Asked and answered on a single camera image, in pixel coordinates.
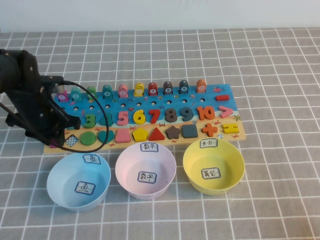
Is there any yellow fish peg number 6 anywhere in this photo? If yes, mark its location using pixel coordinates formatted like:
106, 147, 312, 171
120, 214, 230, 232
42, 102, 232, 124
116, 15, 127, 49
133, 81, 145, 98

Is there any pink labelled bowl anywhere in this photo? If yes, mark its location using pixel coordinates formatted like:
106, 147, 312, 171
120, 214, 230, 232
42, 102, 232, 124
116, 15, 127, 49
114, 141, 177, 200

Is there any pink wooden greater-than sign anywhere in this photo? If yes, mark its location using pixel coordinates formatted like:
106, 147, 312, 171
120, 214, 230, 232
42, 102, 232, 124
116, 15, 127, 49
218, 106, 235, 119

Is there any pink wooden trapezoid block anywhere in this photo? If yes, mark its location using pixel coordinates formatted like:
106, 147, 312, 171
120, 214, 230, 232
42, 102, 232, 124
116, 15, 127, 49
114, 129, 131, 144

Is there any teal wooden numeral 4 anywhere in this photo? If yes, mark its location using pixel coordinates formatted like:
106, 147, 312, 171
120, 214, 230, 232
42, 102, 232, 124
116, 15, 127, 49
99, 112, 114, 127

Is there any teal wooden heart block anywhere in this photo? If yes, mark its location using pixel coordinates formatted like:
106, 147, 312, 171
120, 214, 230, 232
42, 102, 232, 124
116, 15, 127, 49
97, 129, 115, 145

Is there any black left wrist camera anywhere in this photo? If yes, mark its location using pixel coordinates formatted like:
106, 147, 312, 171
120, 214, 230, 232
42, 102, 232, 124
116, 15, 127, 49
39, 75, 65, 97

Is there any dark grey wooden square block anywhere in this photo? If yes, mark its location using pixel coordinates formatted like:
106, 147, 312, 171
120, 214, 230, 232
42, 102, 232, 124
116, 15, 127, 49
181, 124, 198, 139

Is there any green fish peg number 3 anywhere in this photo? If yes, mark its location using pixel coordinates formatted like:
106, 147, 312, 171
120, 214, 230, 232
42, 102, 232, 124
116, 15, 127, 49
86, 86, 98, 100

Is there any pink wooden numeral 5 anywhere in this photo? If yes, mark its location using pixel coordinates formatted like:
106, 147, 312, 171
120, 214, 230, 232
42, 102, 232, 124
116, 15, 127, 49
117, 110, 130, 127

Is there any light blue labelled bowl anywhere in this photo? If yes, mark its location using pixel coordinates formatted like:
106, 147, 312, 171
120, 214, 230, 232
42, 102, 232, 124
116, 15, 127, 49
46, 152, 112, 213

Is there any yellow wooden pentagon block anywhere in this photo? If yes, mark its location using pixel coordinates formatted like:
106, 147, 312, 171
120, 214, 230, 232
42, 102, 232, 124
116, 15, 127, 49
131, 127, 148, 143

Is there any pink fish peg number 5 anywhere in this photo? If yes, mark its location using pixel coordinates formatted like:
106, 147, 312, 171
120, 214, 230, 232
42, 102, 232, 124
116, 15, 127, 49
117, 83, 129, 98

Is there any colourful wooden puzzle board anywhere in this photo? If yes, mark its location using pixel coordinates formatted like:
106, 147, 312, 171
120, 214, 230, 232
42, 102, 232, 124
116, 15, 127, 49
43, 83, 247, 155

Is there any magenta fish peg number 1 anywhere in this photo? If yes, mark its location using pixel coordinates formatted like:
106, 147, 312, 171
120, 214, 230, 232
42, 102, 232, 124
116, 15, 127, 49
56, 90, 69, 102

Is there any yellow wooden equals sign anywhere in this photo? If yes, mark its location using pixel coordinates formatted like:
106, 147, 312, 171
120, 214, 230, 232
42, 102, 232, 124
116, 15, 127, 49
222, 123, 238, 134

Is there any brown wooden numeral 8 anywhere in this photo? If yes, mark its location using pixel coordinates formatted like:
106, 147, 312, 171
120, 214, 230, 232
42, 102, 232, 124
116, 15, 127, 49
164, 107, 179, 123

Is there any red fish peg number 7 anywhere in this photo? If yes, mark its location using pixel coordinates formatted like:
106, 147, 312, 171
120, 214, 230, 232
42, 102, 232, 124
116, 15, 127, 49
147, 81, 159, 97

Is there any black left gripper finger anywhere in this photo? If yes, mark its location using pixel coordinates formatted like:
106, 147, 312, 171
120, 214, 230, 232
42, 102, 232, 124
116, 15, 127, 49
46, 128, 66, 148
49, 98, 81, 130

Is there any orange wooden numeral 10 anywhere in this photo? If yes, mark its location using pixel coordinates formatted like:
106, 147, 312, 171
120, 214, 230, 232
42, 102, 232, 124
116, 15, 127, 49
196, 105, 216, 121

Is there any yellow wooden numeral 6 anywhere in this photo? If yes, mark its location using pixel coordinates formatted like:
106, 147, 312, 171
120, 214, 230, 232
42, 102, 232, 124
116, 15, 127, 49
132, 109, 146, 125

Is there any dark grey fish peg number 9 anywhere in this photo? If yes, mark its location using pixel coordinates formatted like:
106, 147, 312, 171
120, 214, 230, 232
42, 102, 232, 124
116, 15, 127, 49
178, 79, 190, 95

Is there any red wooden triangle block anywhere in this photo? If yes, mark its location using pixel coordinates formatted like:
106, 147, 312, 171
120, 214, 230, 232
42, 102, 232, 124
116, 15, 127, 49
148, 126, 166, 141

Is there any green wooden circle block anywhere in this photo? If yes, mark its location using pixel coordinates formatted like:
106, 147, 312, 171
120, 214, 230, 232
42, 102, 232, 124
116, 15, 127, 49
79, 131, 97, 146

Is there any brown wooden star block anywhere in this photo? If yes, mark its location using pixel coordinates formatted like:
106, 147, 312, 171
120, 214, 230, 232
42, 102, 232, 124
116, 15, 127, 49
164, 125, 182, 140

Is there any green wooden numeral 3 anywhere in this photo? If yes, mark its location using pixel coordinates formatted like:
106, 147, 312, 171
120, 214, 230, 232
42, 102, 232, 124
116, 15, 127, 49
83, 113, 98, 129

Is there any teal fish peg number 4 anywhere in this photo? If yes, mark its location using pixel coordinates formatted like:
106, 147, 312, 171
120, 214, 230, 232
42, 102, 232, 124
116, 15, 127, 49
101, 84, 113, 99

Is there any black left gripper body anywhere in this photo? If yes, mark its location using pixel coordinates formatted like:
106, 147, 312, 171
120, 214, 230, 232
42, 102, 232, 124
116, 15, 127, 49
5, 81, 68, 146

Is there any orange fish peg number 10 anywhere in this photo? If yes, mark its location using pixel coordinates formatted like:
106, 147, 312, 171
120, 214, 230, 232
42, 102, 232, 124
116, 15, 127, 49
196, 79, 208, 93

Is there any grey white-grid tablecloth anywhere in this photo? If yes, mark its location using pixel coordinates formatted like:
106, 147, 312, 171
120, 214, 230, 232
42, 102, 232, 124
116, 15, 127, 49
0, 27, 320, 240

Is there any red wooden numeral 7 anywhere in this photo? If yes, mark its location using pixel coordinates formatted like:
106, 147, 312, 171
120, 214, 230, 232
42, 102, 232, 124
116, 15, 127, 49
149, 109, 162, 124

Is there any brown fish peg number 8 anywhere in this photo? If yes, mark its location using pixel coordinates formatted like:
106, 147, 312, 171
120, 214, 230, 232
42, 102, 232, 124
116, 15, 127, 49
162, 80, 174, 96

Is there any teal fish peg number 2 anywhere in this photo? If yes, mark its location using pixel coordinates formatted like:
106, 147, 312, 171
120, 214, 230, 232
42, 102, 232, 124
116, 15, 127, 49
70, 86, 82, 101

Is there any dark grey wooden numeral 9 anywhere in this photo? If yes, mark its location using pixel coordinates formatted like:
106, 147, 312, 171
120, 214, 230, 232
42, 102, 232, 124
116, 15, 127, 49
180, 106, 195, 122

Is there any thin black camera cable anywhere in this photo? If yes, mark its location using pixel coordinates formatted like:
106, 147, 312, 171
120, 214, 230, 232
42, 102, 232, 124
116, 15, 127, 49
0, 80, 111, 153

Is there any yellow labelled bowl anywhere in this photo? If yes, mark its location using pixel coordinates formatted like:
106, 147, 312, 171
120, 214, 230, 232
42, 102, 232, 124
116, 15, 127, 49
182, 138, 245, 196

